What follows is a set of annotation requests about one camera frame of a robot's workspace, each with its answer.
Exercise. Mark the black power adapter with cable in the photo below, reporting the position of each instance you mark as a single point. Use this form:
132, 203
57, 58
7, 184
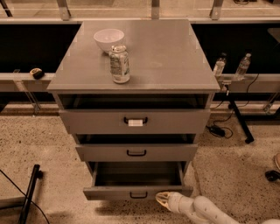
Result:
217, 129

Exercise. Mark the clear water bottle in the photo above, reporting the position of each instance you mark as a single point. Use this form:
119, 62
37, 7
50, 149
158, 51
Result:
243, 67
219, 65

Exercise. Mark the grey top drawer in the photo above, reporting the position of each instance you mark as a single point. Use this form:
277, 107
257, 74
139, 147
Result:
133, 113

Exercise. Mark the left clear water bottle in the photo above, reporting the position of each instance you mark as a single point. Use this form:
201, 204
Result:
219, 65

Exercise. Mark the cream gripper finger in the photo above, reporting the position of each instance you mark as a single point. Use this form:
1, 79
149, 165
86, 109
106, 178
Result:
165, 199

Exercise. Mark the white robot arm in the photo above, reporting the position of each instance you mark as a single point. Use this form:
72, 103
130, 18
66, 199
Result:
199, 210

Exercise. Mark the white bowl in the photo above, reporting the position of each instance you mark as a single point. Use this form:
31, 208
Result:
107, 38

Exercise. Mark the grey middle drawer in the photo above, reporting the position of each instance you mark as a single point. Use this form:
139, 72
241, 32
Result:
136, 148

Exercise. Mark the black stand leg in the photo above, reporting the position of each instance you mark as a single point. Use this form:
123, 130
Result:
249, 138
36, 174

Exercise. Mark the grey drawer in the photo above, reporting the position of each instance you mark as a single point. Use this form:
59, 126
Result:
135, 180
133, 113
136, 148

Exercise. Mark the grey drawer cabinet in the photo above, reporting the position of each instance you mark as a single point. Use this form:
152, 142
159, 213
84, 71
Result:
165, 58

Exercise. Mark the black caster wheel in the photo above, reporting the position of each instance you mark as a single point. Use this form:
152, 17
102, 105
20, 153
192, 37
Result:
272, 175

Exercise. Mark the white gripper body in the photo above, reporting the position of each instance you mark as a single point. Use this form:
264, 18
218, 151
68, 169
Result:
178, 201

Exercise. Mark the silver soda can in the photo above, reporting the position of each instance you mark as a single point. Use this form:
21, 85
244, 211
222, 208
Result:
119, 64

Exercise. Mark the right clear water bottle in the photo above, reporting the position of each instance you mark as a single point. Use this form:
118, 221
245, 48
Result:
243, 67

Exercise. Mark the small black yellow object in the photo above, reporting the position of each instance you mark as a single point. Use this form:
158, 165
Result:
37, 73

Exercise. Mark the black stand leg right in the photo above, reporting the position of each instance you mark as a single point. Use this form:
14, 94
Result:
249, 138

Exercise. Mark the grey bottom drawer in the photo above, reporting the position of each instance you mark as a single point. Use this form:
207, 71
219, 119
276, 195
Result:
135, 180

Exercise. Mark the black stand leg left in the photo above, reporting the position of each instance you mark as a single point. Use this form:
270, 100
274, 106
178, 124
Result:
36, 174

